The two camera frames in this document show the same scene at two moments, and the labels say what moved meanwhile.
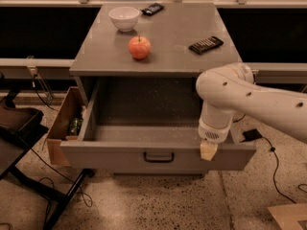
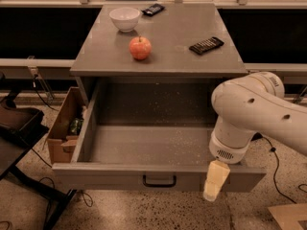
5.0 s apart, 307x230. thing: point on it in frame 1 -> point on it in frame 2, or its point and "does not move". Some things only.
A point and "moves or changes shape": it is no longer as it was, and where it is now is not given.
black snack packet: [152, 9] does not move
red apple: [139, 47] does not move
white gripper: [213, 133] -> [227, 151]
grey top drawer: [150, 124] moves or changes shape
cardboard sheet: [288, 217] does not move
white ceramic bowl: [124, 17] does not move
